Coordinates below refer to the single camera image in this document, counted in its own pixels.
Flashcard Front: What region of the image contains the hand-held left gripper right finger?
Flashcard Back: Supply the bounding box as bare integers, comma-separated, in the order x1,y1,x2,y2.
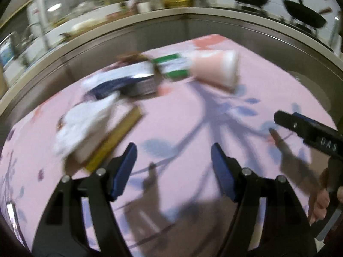
211,143,318,257

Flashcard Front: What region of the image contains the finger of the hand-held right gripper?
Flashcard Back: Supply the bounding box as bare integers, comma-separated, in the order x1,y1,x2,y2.
273,110,318,141

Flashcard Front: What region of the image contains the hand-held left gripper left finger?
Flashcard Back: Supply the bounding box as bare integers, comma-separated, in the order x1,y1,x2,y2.
32,142,138,257

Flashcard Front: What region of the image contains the white cloth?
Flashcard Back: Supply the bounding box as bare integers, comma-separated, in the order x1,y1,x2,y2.
53,92,120,157

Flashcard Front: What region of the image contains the green and white box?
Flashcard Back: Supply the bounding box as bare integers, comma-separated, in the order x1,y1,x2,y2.
153,54,193,81

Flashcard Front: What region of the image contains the person's right hand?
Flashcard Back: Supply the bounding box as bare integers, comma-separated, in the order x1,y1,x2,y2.
308,167,331,226

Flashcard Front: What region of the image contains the gold flat box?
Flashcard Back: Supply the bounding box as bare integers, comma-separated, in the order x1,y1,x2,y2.
74,104,144,173

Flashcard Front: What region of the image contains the pink floral tablecloth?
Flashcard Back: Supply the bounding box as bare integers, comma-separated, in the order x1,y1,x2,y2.
0,33,338,257

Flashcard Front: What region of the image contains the dark blue packet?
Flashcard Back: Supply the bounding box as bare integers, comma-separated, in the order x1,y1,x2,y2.
85,78,134,101

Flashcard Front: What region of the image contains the white and navy packet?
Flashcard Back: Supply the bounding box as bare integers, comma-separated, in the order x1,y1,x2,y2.
119,61,158,97

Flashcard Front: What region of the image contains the black frying pan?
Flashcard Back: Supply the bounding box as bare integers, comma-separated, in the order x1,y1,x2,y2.
282,0,329,30

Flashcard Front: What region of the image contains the brown wrapper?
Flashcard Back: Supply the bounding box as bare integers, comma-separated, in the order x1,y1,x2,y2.
116,52,152,64

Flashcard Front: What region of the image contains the gas stove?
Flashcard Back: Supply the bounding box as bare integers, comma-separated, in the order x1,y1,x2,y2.
233,1,322,36

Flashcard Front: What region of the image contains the stainless steel cabinet front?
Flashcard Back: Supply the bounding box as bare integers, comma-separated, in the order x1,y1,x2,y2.
0,15,343,129

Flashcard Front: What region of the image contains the white cup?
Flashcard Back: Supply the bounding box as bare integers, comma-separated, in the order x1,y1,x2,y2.
137,1,153,14

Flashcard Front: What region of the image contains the white curved pipe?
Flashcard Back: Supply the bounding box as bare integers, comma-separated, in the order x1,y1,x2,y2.
31,0,55,52

